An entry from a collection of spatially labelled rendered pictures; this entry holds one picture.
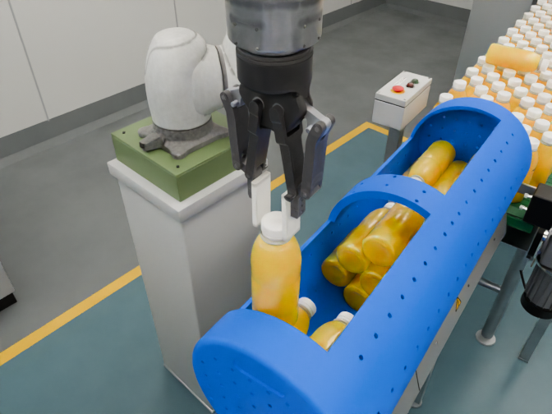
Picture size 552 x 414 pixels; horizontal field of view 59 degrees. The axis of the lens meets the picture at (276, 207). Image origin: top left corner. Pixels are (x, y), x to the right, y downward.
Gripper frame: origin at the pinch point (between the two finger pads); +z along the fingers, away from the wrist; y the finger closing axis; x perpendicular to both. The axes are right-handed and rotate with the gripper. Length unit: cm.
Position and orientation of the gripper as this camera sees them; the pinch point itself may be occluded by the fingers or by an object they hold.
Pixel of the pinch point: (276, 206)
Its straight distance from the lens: 59.1
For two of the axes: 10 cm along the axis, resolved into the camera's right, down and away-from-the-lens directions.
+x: 5.9, -5.1, 6.3
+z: 0.1, 7.8, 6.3
